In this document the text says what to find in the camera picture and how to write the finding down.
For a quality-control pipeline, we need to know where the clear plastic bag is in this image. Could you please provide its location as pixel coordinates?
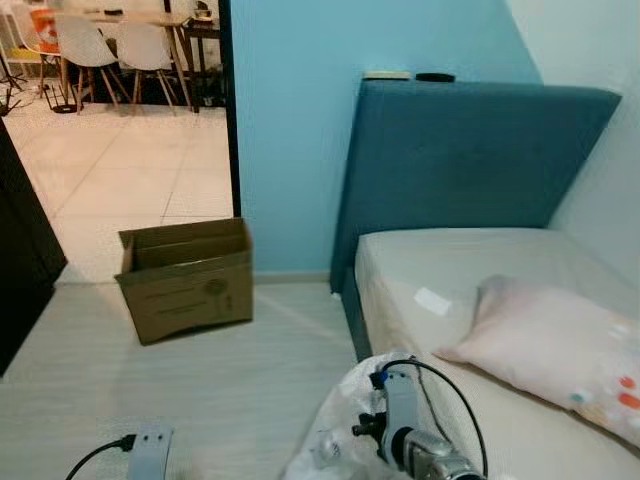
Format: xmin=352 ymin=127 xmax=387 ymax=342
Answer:
xmin=283 ymin=350 xmax=446 ymax=480

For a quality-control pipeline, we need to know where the pink patterned pillow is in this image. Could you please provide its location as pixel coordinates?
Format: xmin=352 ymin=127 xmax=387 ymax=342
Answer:
xmin=432 ymin=275 xmax=640 ymax=447

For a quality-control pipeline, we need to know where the brown cardboard box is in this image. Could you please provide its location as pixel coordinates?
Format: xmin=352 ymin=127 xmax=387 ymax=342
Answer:
xmin=116 ymin=217 xmax=255 ymax=346

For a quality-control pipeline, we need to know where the dark wooden wardrobe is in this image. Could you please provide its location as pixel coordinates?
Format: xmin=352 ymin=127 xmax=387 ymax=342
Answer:
xmin=0 ymin=118 xmax=69 ymax=377

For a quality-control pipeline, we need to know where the white dining chair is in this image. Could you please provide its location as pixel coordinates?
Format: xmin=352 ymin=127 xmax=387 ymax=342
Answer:
xmin=115 ymin=22 xmax=183 ymax=113
xmin=52 ymin=14 xmax=123 ymax=113

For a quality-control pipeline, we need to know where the wooden dining table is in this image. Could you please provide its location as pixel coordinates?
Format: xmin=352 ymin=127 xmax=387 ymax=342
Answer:
xmin=60 ymin=8 xmax=201 ymax=111

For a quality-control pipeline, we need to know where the orange chair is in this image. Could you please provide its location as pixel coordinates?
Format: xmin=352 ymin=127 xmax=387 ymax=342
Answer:
xmin=28 ymin=6 xmax=63 ymax=56

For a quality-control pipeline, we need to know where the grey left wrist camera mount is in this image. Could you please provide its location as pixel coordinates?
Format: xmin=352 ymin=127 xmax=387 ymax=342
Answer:
xmin=127 ymin=424 xmax=174 ymax=480

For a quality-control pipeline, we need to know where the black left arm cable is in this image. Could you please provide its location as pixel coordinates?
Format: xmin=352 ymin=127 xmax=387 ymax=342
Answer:
xmin=66 ymin=434 xmax=137 ymax=480

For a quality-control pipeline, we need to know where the blue upholstered bed frame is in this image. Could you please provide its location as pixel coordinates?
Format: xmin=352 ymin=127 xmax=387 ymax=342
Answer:
xmin=330 ymin=78 xmax=623 ymax=363

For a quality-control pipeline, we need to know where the black door frame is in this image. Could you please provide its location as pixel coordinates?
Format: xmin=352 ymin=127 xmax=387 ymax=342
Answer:
xmin=217 ymin=0 xmax=244 ymax=219

